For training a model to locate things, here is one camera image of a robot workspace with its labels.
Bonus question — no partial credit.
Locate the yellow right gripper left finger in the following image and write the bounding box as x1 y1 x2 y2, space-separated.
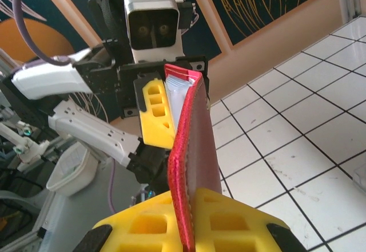
73 190 184 252

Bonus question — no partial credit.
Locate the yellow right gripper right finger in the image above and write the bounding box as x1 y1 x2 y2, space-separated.
189 187 307 252

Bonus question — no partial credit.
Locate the white plastic bin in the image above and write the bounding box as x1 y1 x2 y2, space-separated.
45 141 100 198

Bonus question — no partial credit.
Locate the white background machine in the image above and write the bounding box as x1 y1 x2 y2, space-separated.
0 107 51 178

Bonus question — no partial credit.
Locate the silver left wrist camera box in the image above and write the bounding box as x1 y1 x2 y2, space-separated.
123 0 187 64

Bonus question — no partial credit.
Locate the grey metal front panel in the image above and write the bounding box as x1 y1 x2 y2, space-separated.
30 157 161 252

